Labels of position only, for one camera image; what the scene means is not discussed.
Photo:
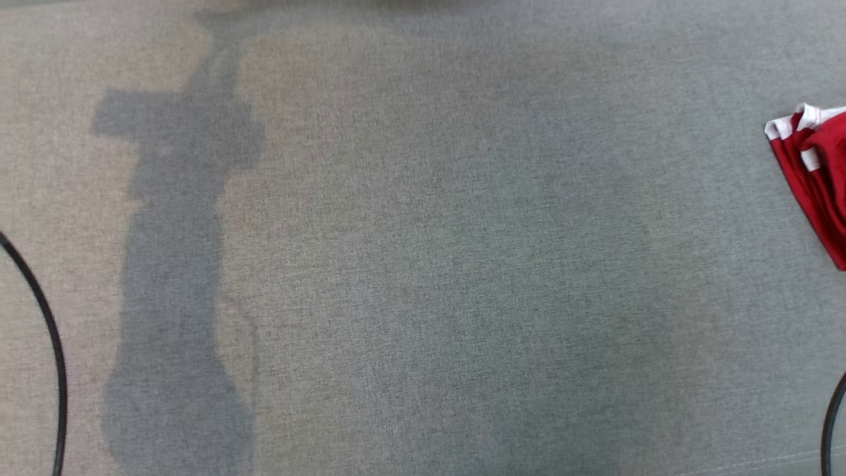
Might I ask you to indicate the red jersey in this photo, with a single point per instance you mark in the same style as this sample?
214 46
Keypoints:
823 178

